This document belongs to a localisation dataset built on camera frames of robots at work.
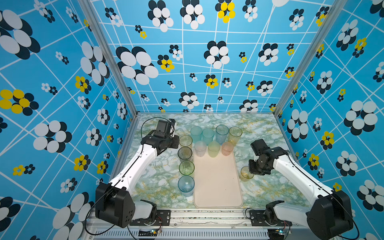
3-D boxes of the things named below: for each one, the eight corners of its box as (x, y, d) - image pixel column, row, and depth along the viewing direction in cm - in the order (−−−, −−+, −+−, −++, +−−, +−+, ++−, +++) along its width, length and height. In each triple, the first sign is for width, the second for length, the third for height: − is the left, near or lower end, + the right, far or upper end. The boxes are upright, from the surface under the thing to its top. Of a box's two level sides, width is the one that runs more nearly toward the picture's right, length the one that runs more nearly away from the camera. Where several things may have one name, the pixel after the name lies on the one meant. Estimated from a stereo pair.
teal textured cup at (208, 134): (202, 145, 103) (203, 136, 95) (202, 137, 107) (202, 128, 99) (213, 145, 103) (215, 136, 95) (212, 137, 107) (214, 128, 99)
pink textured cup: (221, 156, 97) (222, 151, 92) (220, 146, 102) (221, 141, 97) (232, 156, 97) (234, 151, 92) (230, 146, 102) (232, 141, 97)
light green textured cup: (208, 157, 97) (208, 151, 90) (207, 143, 104) (208, 136, 97) (219, 157, 97) (220, 151, 90) (217, 143, 104) (219, 136, 97)
